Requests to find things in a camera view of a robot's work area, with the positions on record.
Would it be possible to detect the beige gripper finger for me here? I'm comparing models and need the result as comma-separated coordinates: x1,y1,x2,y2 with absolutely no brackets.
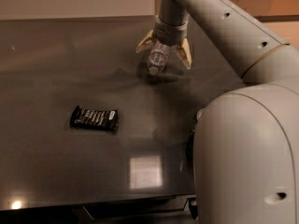
176,38,192,70
135,30,156,53

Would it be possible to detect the dark drawer under table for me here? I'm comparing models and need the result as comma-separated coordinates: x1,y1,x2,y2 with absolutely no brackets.
72,196,188,224

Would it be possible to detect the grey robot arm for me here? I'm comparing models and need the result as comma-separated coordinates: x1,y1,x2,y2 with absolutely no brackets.
136,0,299,224

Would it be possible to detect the black candy bar wrapper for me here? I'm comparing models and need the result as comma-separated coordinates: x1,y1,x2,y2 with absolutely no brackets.
70,105,118,132

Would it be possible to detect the clear plastic water bottle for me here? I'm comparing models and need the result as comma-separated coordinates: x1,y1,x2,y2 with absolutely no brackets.
147,41,171,76

